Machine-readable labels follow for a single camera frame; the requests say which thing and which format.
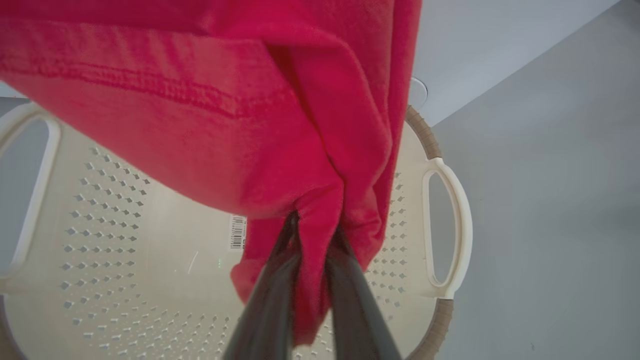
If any red garment with white stripes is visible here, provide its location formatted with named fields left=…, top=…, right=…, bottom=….
left=0, top=0, right=423, bottom=347

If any cream perforated laundry basket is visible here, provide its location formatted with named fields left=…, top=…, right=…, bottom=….
left=0, top=102, right=473, bottom=360

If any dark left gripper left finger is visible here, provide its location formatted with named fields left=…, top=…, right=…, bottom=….
left=222, top=211, right=302, bottom=360

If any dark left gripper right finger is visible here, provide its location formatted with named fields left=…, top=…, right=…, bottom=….
left=325, top=227, right=402, bottom=360

